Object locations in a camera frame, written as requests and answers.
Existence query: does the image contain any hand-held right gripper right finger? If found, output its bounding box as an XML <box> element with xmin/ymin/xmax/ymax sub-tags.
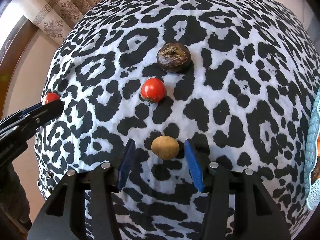
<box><xmin>184</xmin><ymin>139</ymin><xmax>292</xmax><ymax>240</ymax></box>

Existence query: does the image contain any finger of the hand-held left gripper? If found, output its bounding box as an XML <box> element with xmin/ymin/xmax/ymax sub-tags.
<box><xmin>15</xmin><ymin>102</ymin><xmax>45</xmax><ymax>119</ymax></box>
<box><xmin>21</xmin><ymin>99</ymin><xmax>65</xmax><ymax>130</ymax></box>

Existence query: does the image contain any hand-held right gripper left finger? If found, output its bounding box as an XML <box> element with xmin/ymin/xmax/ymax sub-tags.
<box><xmin>27</xmin><ymin>138</ymin><xmax>137</xmax><ymax>240</ymax></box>

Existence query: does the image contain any red tomato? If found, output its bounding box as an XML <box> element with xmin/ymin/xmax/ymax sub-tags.
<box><xmin>140</xmin><ymin>77</ymin><xmax>167</xmax><ymax>103</ymax></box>
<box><xmin>42</xmin><ymin>92</ymin><xmax>60</xmax><ymax>105</ymax></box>

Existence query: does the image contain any dark brown water chestnut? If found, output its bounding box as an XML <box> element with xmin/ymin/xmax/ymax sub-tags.
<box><xmin>157</xmin><ymin>43</ymin><xmax>192</xmax><ymax>73</ymax></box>

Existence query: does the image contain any teal plastic basket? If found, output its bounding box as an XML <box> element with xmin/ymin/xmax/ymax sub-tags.
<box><xmin>304</xmin><ymin>90</ymin><xmax>320</xmax><ymax>210</ymax></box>

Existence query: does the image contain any black and white leopard blanket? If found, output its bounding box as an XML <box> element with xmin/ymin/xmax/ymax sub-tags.
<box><xmin>35</xmin><ymin>0</ymin><xmax>320</xmax><ymax>240</ymax></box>

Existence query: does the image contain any beige patterned curtain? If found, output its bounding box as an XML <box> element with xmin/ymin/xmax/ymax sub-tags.
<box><xmin>31</xmin><ymin>0</ymin><xmax>133</xmax><ymax>40</ymax></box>

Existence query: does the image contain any brown wooden window frame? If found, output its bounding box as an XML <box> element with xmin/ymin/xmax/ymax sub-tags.
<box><xmin>0</xmin><ymin>0</ymin><xmax>40</xmax><ymax>85</ymax></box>

